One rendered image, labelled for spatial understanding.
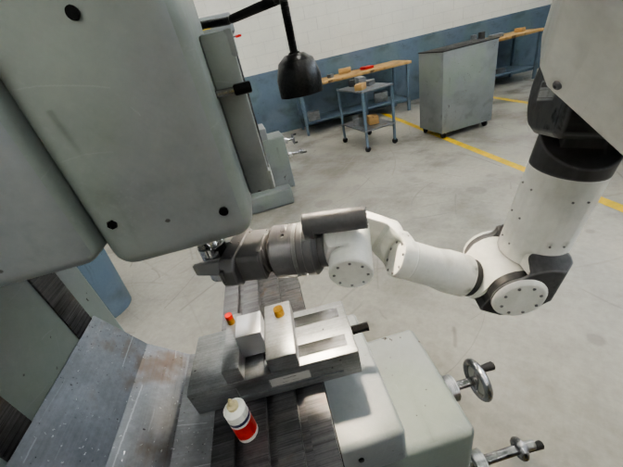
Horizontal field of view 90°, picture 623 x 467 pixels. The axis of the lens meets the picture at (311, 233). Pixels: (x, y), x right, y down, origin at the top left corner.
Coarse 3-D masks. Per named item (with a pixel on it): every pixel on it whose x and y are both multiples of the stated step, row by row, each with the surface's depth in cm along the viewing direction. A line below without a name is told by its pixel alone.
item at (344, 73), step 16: (480, 32) 620; (512, 32) 629; (528, 32) 588; (512, 48) 666; (384, 64) 606; (400, 64) 573; (512, 64) 678; (336, 80) 565; (384, 96) 621; (400, 96) 635; (304, 112) 584; (336, 112) 631; (352, 112) 603
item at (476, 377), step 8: (464, 360) 92; (472, 360) 88; (464, 368) 93; (472, 368) 89; (480, 368) 86; (488, 368) 86; (448, 376) 88; (472, 376) 89; (480, 376) 84; (448, 384) 86; (456, 384) 86; (464, 384) 88; (472, 384) 88; (480, 384) 87; (488, 384) 83; (456, 392) 85; (480, 392) 88; (488, 392) 83; (488, 400) 85
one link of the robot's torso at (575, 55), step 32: (576, 0) 19; (608, 0) 17; (544, 32) 26; (576, 32) 20; (608, 32) 18; (544, 64) 24; (576, 64) 22; (608, 64) 20; (576, 96) 24; (608, 96) 21; (608, 128) 23
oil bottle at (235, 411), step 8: (232, 400) 54; (240, 400) 56; (224, 408) 56; (232, 408) 54; (240, 408) 55; (224, 416) 54; (232, 416) 54; (240, 416) 54; (248, 416) 56; (232, 424) 54; (240, 424) 55; (248, 424) 56; (256, 424) 59; (240, 432) 56; (248, 432) 57; (256, 432) 58; (240, 440) 58; (248, 440) 57
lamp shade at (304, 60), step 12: (288, 60) 48; (300, 60) 47; (312, 60) 49; (288, 72) 48; (300, 72) 48; (312, 72) 48; (288, 84) 49; (300, 84) 48; (312, 84) 49; (288, 96) 50; (300, 96) 49
